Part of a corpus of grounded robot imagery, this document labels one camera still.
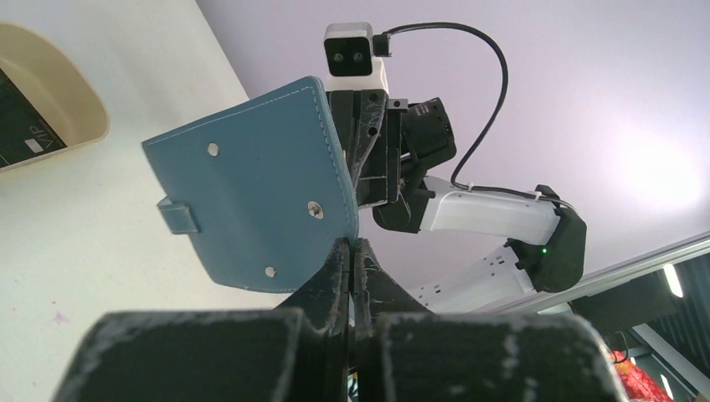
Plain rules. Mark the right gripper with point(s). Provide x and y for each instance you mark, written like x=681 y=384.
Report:
x=386 y=172

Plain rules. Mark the blue leather card holder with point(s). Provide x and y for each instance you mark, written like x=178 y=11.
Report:
x=261 y=189

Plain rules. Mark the beige oval tray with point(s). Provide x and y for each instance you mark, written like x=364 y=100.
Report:
x=55 y=87

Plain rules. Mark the black card in tray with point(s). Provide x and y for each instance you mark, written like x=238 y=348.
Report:
x=25 y=134

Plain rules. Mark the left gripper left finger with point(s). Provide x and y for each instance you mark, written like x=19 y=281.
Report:
x=296 y=351

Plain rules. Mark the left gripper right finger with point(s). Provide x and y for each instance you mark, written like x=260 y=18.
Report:
x=406 y=352

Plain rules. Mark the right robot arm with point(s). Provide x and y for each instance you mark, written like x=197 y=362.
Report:
x=544 y=239

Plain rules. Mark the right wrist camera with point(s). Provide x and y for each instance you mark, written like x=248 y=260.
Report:
x=351 y=61

